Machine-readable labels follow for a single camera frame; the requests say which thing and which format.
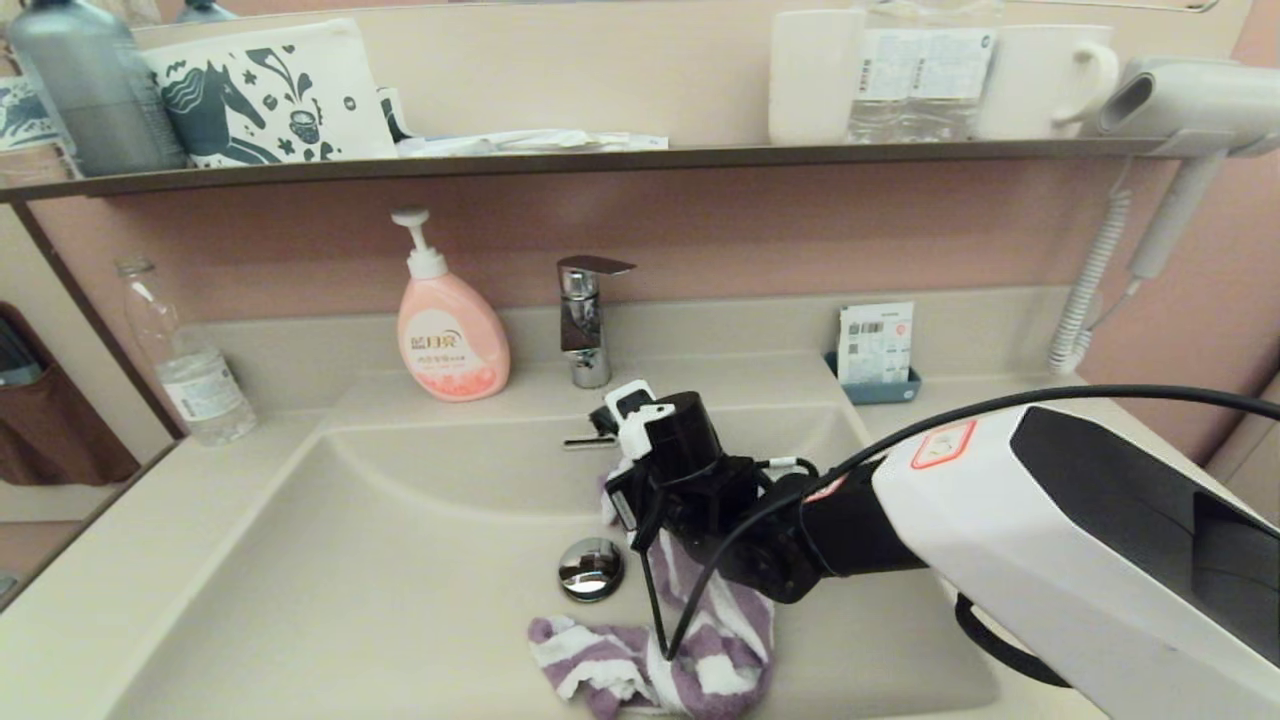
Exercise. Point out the beige wash basin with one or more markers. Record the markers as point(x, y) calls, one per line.
point(300, 600)

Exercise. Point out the white printed sachets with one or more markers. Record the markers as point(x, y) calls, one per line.
point(876, 345)

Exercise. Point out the blue patterned pouch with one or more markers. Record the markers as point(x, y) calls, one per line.
point(25, 113)

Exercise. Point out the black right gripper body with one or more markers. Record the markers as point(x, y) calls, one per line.
point(700, 505)

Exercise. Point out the brown wall shelf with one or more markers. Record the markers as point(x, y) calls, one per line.
point(600, 160)

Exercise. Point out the chrome faucet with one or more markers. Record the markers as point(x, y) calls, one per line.
point(584, 330)

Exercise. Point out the chrome drain stopper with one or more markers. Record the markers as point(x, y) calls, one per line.
point(590, 570)

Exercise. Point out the grey metal bottle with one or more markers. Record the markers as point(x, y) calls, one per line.
point(95, 100)

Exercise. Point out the small blue tray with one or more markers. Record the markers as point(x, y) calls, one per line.
point(882, 392)

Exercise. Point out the white horse print pouch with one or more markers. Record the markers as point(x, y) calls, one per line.
point(310, 80)

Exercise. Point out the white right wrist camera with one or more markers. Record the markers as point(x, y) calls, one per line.
point(640, 430)

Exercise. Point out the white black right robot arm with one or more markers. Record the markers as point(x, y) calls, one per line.
point(1050, 540)

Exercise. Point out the white hair dryer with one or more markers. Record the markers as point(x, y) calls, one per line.
point(1200, 102)

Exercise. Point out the pink soap pump bottle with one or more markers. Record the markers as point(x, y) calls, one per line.
point(450, 340)

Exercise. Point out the tall clear plastic water bottle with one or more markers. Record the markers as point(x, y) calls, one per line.
point(200, 393)

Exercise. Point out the purple white striped towel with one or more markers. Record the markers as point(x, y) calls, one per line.
point(700, 660)

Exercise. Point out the clear bottle with white label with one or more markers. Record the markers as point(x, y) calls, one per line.
point(887, 90)
point(957, 90)

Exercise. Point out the grey blue cloth item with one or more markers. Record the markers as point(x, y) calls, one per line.
point(18, 362)

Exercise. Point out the flat white plastic packet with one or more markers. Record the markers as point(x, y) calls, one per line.
point(525, 143)

